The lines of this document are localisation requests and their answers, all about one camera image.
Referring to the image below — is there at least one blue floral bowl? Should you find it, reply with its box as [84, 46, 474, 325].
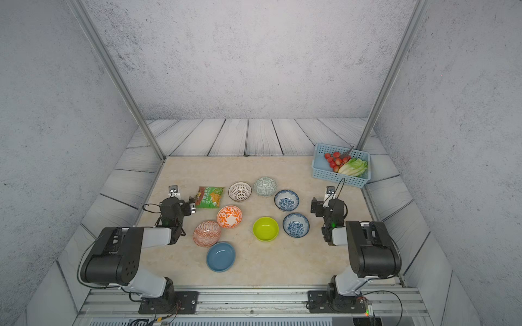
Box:
[274, 190, 300, 212]
[283, 213, 310, 239]

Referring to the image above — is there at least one red patterned bowl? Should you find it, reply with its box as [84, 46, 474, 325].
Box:
[192, 220, 222, 247]

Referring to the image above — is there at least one orange floral bowl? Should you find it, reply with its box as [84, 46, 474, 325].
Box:
[216, 205, 243, 229]

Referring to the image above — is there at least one white lattice bowl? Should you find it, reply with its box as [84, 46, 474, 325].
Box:
[228, 181, 252, 202]

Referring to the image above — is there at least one lime green bowl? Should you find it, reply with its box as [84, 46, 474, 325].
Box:
[253, 217, 279, 243]

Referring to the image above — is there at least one green patterned bowl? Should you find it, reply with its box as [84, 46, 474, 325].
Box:
[254, 177, 277, 197]

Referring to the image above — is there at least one plain blue bowl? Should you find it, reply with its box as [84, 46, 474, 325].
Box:
[206, 243, 236, 272]

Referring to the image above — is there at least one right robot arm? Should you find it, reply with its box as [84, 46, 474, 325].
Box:
[311, 186, 402, 311]

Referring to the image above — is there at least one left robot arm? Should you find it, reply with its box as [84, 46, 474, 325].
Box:
[77, 186, 197, 314]

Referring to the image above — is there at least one green snack bag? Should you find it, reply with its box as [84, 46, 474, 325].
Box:
[195, 186, 224, 209]

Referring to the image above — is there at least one light blue plastic basket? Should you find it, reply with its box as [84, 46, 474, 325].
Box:
[312, 143, 371, 188]

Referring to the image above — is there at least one red tomatoes cluster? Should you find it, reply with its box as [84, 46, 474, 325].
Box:
[324, 152, 352, 173]

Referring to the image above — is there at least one lettuce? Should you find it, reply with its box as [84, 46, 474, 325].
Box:
[338, 158, 368, 177]

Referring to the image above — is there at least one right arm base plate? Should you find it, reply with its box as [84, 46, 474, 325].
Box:
[306, 291, 368, 315]

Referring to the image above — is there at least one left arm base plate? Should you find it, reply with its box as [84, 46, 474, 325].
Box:
[138, 291, 199, 315]

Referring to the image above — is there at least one front aluminium rail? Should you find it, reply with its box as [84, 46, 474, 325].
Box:
[75, 285, 432, 325]

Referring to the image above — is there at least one right metal frame post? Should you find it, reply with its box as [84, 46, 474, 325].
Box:
[356, 0, 430, 150]

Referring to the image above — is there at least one metal frame post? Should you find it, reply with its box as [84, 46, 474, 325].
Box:
[67, 0, 167, 162]
[356, 0, 430, 150]

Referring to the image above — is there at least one left metal frame post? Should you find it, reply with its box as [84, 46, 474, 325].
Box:
[67, 0, 167, 162]

